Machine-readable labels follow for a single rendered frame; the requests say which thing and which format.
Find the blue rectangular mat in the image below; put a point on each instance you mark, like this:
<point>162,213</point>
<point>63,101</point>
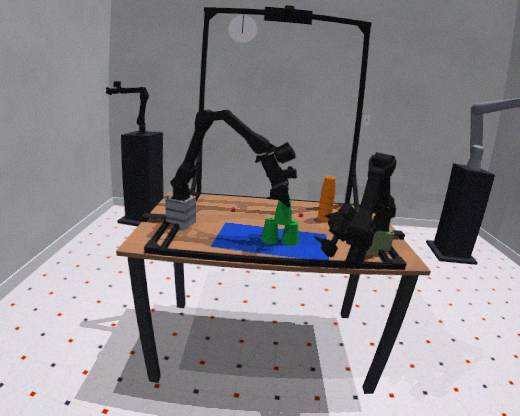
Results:
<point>247,238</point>

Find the green cup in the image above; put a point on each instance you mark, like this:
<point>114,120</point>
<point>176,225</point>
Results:
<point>290,235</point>
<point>283,214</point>
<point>270,232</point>

